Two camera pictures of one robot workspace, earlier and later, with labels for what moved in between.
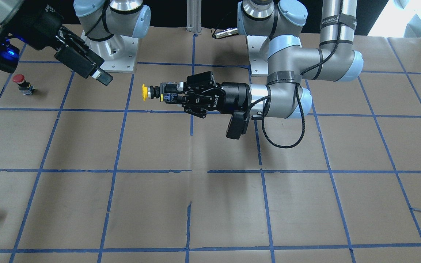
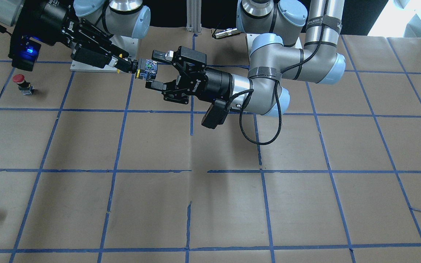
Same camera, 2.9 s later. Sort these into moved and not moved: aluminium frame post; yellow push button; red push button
Moved: yellow push button
Not moved: red push button; aluminium frame post
